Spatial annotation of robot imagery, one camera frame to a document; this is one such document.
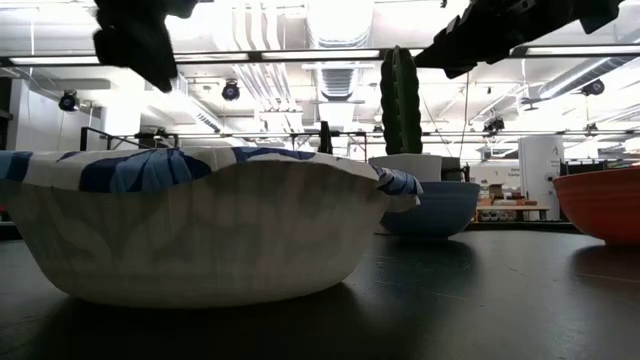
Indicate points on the black table mat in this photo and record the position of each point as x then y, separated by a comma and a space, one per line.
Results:
500, 300

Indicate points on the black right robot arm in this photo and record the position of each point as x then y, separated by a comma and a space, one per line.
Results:
560, 15

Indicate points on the white round pillar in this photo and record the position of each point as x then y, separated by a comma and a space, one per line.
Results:
540, 170

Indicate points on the blue plastic bowl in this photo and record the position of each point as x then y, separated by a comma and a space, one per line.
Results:
440, 210

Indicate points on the low table with boxes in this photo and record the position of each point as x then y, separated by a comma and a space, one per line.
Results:
510, 206

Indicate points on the blue patterned paper bowl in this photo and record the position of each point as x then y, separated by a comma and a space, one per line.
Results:
200, 240

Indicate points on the black aluminium table frame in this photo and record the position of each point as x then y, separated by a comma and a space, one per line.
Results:
255, 55

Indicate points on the red plastic bowl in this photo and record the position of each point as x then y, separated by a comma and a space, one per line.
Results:
605, 210

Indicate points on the green cactus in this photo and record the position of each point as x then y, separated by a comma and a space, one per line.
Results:
400, 110

